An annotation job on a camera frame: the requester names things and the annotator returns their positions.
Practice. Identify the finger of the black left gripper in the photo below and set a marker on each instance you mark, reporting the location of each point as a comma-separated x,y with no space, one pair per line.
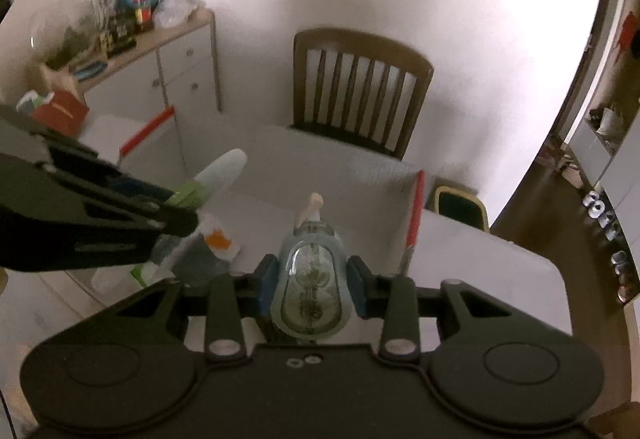
168,220
79,167

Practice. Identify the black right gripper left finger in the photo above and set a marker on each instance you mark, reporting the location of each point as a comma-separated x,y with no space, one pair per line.
128,366

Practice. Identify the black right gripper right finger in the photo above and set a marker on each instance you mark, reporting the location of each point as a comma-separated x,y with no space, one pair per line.
487,361

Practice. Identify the green white glue tube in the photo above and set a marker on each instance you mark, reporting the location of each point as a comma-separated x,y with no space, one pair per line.
191,250

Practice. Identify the red paper bag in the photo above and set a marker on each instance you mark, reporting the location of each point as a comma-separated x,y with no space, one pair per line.
62,112

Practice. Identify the red cardboard box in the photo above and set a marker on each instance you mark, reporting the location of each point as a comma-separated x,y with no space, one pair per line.
367,197

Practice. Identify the white sideboard cabinet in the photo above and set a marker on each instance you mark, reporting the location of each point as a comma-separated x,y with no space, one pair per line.
168,66

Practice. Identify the dark square stool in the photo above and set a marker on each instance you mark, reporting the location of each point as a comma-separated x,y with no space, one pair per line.
460,206

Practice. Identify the clear plastic bag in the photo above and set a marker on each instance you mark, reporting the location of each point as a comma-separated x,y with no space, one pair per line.
173,13

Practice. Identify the wooden chair behind table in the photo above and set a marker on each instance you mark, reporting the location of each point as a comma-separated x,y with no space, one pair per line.
358,88

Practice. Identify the white wall cabinet unit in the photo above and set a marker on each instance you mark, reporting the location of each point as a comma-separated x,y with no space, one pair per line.
606,142

